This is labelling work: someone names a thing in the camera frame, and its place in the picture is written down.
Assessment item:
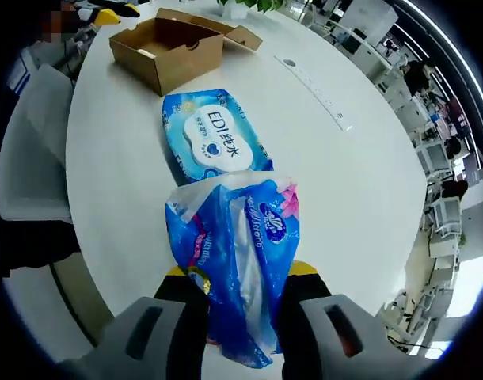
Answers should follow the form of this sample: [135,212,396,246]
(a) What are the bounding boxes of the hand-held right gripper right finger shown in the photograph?
[272,260,411,380]

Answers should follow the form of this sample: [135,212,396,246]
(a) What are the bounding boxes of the grey mesh office chair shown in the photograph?
[0,63,74,223]

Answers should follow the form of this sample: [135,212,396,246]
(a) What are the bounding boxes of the brown cardboard shoe box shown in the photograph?
[108,7,264,97]

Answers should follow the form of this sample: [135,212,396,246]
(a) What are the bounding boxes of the person's dark clothing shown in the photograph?
[2,219,82,279]

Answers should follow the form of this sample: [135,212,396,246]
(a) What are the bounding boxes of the blue wet wipes packet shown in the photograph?
[160,87,276,188]

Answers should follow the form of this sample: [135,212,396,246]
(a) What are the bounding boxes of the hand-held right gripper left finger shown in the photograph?
[81,265,211,380]

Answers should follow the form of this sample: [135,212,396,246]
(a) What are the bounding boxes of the potted green plant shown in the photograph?
[217,0,283,20]

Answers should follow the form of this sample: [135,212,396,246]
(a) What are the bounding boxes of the white table cable cover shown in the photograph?
[273,55,354,132]

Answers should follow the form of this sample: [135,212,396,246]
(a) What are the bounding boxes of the blue soft tissue pack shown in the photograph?
[164,172,304,370]

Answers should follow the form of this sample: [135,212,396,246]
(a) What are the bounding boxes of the white office chair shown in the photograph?
[430,197,463,239]
[416,142,445,176]

